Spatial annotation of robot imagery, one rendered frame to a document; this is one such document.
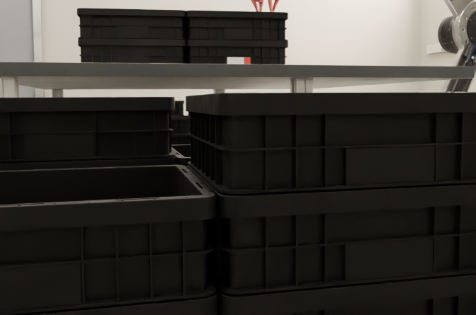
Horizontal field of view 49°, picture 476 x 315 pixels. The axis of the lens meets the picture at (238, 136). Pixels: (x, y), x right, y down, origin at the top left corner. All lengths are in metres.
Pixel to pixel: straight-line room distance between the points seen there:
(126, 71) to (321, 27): 4.26
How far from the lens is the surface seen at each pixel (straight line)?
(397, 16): 6.11
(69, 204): 0.55
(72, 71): 1.60
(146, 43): 2.03
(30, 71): 1.61
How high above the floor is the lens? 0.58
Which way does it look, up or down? 4 degrees down
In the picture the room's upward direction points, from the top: straight up
